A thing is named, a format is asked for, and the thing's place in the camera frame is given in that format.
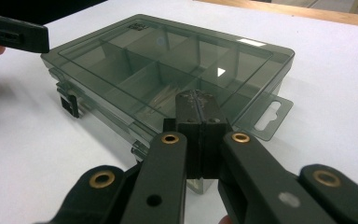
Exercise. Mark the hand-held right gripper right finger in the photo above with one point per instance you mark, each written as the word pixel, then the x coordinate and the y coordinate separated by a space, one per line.
pixel 211 146

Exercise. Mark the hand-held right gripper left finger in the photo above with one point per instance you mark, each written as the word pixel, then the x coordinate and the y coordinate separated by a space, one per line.
pixel 192 146

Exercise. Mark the grey transparent compartment box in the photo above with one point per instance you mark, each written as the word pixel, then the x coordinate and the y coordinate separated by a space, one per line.
pixel 136 62

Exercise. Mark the bundle of thin pale sticks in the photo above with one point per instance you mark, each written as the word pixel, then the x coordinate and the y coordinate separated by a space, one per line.
pixel 164 99

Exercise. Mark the white board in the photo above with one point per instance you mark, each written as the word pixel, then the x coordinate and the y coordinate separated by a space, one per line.
pixel 323 109

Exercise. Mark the wooden table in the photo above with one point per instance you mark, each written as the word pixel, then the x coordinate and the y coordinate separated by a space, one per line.
pixel 292 11

